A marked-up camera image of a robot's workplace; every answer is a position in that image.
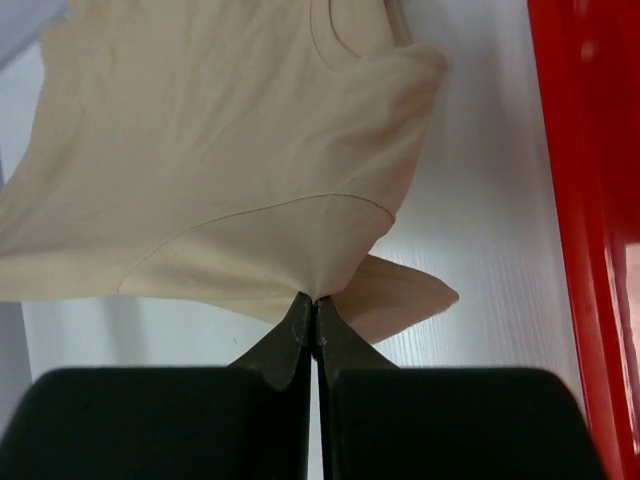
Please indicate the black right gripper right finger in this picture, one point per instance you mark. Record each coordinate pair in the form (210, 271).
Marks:
(380, 421)

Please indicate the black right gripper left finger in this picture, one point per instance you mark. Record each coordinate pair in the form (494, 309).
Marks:
(248, 420)

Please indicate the beige t shirt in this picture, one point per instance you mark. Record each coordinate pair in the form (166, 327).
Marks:
(234, 153)

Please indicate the red plastic bin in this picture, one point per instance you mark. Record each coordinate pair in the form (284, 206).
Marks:
(587, 58)

